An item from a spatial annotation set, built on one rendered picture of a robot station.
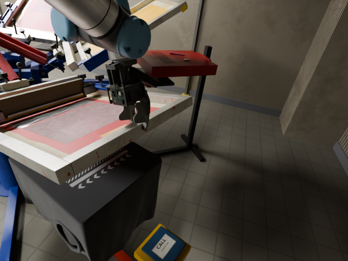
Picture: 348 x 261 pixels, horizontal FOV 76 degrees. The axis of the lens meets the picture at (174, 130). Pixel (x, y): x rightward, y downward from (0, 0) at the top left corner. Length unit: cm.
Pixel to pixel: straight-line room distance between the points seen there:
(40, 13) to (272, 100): 332
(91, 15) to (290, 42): 353
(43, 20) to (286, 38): 303
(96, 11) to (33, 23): 215
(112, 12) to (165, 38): 354
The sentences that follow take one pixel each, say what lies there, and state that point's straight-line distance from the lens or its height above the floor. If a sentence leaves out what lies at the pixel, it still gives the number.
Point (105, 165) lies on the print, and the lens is 102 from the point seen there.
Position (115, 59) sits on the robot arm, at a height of 146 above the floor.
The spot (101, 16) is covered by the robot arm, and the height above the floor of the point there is 158.
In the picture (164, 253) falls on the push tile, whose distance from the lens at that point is 76.
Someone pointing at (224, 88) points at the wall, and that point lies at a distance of 395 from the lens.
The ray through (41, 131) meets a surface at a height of 114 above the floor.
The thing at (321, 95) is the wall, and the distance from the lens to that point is 345.
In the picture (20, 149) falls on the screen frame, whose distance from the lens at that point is 72.
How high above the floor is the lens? 164
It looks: 33 degrees down
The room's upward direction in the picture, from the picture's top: 8 degrees clockwise
